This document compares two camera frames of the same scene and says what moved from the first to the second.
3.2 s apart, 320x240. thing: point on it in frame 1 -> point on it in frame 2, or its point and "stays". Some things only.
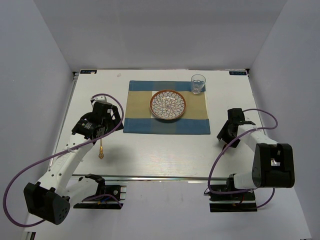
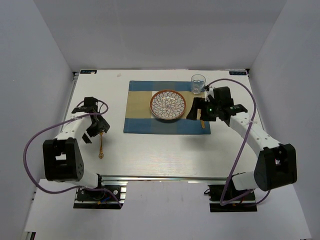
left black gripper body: (112, 124) -> (97, 126)
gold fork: (101, 154) stays
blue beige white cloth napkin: (139, 119) stays
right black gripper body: (224, 135) -> (209, 109)
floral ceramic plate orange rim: (167, 104) stays
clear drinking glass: (198, 81) stays
